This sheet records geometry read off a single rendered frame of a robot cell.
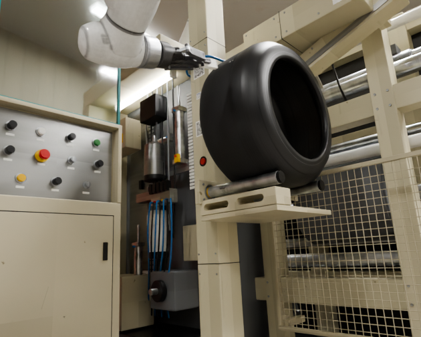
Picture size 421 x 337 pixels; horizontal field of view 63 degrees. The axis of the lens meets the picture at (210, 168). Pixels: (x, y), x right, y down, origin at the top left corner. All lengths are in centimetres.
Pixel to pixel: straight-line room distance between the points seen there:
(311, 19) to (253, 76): 60
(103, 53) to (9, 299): 90
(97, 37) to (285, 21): 110
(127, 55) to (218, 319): 102
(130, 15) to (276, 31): 106
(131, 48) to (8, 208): 77
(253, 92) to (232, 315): 87
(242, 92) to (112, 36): 47
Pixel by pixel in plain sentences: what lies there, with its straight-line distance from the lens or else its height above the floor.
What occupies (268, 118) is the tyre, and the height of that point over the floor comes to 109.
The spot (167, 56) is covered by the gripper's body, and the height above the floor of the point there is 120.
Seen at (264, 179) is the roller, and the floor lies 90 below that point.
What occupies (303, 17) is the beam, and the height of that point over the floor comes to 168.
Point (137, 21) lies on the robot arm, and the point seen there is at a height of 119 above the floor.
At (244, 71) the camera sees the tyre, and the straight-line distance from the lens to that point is 122.
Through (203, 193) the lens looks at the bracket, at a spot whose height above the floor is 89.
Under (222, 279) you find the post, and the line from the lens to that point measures 145.
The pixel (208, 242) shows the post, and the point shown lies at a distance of 148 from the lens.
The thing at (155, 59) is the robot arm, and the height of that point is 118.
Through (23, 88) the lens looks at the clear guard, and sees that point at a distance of 160.
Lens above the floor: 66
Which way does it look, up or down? 14 degrees up
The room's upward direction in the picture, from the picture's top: 3 degrees counter-clockwise
